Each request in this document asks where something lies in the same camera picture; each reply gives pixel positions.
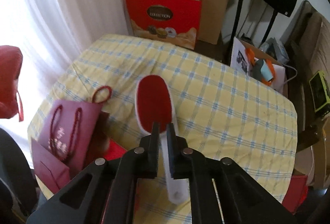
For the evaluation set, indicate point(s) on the white sheer curtain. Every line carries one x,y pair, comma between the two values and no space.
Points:
51,34

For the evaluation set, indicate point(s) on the brown cardboard box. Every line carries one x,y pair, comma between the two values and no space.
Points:
211,21

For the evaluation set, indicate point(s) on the yellow blue checked tablecloth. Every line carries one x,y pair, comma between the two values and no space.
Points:
220,112

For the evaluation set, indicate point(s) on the red raffia string ball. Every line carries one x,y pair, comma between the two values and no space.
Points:
11,63

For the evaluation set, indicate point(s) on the open box with papers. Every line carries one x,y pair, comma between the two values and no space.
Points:
252,62

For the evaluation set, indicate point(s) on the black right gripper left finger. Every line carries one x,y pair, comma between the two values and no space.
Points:
104,192

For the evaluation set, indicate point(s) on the green black portable device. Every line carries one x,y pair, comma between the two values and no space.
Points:
320,93

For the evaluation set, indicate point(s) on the pink paper gift bag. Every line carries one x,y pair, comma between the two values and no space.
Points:
71,128

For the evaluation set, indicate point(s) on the white red lint brush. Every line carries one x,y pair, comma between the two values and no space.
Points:
153,103

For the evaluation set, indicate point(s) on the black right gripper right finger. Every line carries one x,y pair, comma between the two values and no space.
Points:
220,190

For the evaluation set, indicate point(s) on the red collection gift box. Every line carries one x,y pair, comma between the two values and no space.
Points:
172,21

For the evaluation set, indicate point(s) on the brown sofa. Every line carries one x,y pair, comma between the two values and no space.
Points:
308,47

